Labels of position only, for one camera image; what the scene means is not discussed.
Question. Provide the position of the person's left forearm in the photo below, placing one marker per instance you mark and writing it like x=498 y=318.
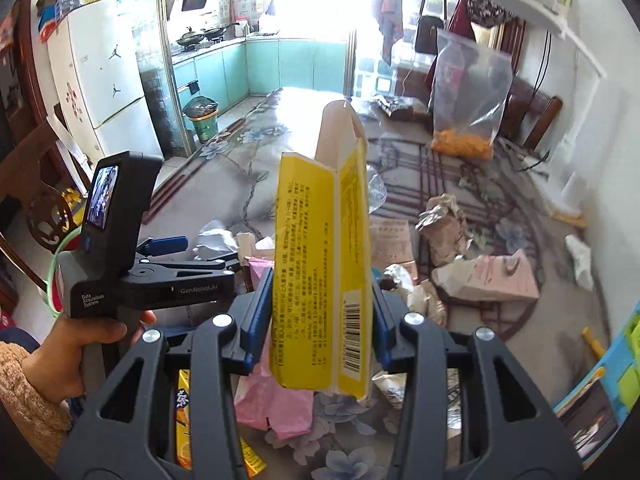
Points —
x=27 y=405

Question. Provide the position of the brown paper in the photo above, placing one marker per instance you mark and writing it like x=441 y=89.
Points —
x=442 y=230

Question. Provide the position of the pink cardboard box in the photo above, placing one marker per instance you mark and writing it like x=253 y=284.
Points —
x=495 y=277

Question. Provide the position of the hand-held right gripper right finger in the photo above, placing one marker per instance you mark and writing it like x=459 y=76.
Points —
x=382 y=321

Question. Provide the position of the clear bag of orange snacks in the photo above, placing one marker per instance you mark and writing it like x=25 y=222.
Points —
x=470 y=85

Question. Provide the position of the white crumpled tissue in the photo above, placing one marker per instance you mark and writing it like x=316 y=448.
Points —
x=215 y=240

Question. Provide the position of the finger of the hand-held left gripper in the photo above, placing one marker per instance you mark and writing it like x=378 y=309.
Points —
x=165 y=246
x=200 y=265

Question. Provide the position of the yellow carton box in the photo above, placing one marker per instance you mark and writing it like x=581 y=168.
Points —
x=310 y=260

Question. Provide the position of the orange snack packet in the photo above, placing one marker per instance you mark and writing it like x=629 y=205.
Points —
x=183 y=420

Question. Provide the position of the person's left hand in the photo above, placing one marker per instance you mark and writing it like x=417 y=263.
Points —
x=70 y=355

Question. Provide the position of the plaid hanging cloth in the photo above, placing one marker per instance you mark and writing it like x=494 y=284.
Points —
x=391 y=15

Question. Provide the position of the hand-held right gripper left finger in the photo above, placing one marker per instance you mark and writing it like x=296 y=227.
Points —
x=257 y=312

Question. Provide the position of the green rimmed red basin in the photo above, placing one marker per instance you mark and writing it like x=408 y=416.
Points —
x=54 y=280

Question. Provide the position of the clear plastic wrapper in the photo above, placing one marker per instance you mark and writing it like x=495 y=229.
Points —
x=376 y=187

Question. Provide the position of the table with patterned cloth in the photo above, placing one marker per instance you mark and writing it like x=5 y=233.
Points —
x=280 y=130

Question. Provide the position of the green trash bin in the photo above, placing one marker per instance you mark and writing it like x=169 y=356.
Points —
x=201 y=120

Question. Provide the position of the red hanging garment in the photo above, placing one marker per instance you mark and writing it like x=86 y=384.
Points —
x=460 y=22

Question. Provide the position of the black frying pan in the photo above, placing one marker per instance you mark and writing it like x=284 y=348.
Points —
x=220 y=31

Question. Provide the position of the carved wooden chair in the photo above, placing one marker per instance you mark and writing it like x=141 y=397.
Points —
x=45 y=220

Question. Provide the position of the plain wooden chair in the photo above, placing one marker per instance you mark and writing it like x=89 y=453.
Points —
x=530 y=110

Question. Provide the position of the clutter on refrigerator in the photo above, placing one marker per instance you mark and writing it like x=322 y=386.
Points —
x=60 y=5

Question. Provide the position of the pink plastic bag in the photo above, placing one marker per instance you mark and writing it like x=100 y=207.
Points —
x=280 y=410

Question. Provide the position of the teal kitchen cabinets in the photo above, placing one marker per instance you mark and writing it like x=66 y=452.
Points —
x=280 y=67

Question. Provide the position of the brown cardboard packet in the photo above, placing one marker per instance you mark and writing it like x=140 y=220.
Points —
x=395 y=242

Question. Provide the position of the black wok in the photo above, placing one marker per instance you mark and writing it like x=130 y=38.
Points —
x=190 y=37

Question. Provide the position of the white refrigerator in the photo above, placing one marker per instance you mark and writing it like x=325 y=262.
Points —
x=105 y=70

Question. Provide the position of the yellow stick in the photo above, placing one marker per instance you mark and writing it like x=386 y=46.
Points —
x=594 y=344

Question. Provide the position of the white desk lamp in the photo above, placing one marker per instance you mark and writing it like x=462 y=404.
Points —
x=540 y=15

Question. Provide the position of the dark food package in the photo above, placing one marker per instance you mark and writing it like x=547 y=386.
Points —
x=400 y=107

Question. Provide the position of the dark handbag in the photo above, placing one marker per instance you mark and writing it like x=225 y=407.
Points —
x=429 y=35

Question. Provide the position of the colourful picture book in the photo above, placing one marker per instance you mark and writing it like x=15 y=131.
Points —
x=600 y=400

